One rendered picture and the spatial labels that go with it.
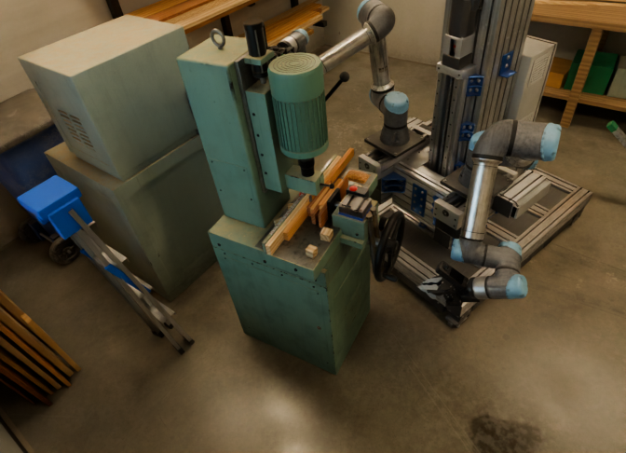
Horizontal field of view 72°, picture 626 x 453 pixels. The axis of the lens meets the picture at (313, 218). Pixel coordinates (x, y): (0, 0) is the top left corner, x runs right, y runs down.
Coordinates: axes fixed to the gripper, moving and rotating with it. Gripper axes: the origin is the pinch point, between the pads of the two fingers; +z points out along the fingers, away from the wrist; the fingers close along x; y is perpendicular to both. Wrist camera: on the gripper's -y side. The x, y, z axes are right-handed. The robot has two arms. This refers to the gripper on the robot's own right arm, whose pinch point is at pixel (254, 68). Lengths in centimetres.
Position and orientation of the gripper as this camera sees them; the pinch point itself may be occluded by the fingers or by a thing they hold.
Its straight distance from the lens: 181.5
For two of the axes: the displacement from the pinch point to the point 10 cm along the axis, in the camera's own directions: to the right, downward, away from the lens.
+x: 0.9, 7.3, 6.8
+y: 8.8, 2.7, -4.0
